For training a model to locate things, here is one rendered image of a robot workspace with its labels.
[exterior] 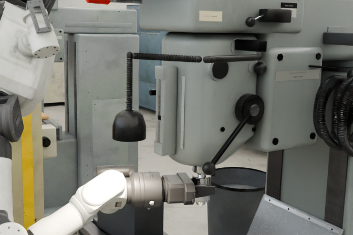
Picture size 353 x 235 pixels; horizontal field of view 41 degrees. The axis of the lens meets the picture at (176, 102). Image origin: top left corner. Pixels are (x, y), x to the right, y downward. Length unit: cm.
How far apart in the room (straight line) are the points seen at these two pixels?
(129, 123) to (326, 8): 59
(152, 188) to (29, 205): 184
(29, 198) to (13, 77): 176
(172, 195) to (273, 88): 36
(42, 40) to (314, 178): 84
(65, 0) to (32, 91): 931
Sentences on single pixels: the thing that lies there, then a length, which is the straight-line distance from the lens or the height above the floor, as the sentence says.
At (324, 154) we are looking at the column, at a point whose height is 129.
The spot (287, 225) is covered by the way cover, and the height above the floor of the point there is 105.
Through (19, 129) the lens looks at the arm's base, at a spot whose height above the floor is 139.
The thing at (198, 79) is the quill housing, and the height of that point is 153.
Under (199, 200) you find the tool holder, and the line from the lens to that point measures 122.
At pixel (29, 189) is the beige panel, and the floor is 69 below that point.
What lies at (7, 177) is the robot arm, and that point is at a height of 130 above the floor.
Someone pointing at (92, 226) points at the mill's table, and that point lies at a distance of 173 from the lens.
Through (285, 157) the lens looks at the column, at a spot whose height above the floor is 125.
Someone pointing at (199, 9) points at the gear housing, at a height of 168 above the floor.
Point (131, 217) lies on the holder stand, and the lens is 154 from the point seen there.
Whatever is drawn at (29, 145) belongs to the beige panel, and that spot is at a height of 95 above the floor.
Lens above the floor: 165
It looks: 9 degrees down
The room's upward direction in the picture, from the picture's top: 1 degrees clockwise
